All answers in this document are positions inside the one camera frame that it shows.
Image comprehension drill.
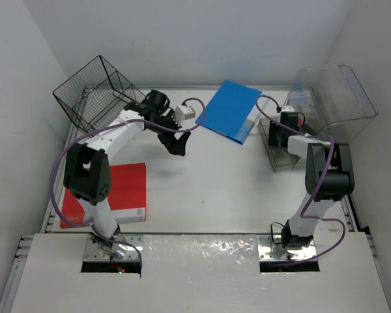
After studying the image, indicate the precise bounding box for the purple cable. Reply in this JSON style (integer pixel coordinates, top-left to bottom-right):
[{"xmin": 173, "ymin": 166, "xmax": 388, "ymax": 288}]
[
  {"xmin": 49, "ymin": 97, "xmax": 206, "ymax": 265},
  {"xmin": 255, "ymin": 95, "xmax": 347, "ymax": 263}
]

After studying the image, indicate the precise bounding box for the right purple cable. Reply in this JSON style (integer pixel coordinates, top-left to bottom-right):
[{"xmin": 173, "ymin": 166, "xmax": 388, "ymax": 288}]
[{"xmin": 255, "ymin": 95, "xmax": 347, "ymax": 263}]

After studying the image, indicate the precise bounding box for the clear grey drawer organizer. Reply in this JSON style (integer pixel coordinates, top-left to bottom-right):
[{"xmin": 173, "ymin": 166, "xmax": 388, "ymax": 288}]
[{"xmin": 285, "ymin": 65, "xmax": 378, "ymax": 144}]

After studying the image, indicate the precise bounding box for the black wire mesh basket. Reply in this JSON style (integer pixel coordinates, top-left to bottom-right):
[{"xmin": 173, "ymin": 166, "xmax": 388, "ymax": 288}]
[{"xmin": 53, "ymin": 55, "xmax": 145, "ymax": 133}]

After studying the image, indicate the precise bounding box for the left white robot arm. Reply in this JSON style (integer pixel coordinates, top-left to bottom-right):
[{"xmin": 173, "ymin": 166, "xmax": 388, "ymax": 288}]
[{"xmin": 63, "ymin": 90, "xmax": 196, "ymax": 241}]

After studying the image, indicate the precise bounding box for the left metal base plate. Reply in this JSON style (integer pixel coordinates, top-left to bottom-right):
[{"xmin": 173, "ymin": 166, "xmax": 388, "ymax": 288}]
[{"xmin": 83, "ymin": 233, "xmax": 143, "ymax": 262}]

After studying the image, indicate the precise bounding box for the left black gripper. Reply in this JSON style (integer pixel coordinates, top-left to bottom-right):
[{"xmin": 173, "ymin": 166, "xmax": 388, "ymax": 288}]
[{"xmin": 147, "ymin": 111, "xmax": 189, "ymax": 156}]

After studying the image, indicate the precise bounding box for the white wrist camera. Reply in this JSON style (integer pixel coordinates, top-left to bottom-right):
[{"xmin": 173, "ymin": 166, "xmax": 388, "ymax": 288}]
[
  {"xmin": 174, "ymin": 104, "xmax": 196, "ymax": 126},
  {"xmin": 281, "ymin": 105, "xmax": 295, "ymax": 113}
]

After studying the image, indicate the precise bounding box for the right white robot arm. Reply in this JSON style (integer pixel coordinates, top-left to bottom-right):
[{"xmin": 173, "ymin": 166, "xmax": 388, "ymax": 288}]
[{"xmin": 268, "ymin": 112, "xmax": 355, "ymax": 248}]

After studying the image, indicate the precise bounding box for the red notebook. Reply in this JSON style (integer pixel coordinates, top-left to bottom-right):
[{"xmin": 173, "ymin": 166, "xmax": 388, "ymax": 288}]
[{"xmin": 59, "ymin": 163, "xmax": 147, "ymax": 224}]

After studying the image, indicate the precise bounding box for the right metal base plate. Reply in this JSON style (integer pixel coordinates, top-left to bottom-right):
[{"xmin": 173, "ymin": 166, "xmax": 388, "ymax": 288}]
[{"xmin": 257, "ymin": 233, "xmax": 317, "ymax": 263}]

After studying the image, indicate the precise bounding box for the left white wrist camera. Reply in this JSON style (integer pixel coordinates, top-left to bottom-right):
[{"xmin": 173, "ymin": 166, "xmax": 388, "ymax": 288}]
[{"xmin": 174, "ymin": 104, "xmax": 196, "ymax": 126}]

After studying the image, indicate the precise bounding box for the blue folder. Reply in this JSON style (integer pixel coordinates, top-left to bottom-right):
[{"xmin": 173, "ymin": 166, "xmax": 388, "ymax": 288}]
[{"xmin": 195, "ymin": 81, "xmax": 262, "ymax": 144}]

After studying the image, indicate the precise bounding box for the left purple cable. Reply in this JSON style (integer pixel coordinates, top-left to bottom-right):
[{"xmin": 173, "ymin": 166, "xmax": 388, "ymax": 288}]
[{"xmin": 49, "ymin": 97, "xmax": 206, "ymax": 265}]

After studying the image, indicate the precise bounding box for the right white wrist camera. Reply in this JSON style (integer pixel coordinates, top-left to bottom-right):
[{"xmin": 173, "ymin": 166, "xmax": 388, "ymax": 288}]
[{"xmin": 281, "ymin": 105, "xmax": 295, "ymax": 113}]

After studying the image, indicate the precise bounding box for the metal base plate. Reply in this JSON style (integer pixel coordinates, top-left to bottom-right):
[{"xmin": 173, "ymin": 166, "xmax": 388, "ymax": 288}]
[
  {"xmin": 257, "ymin": 233, "xmax": 317, "ymax": 263},
  {"xmin": 83, "ymin": 233, "xmax": 143, "ymax": 262}
]

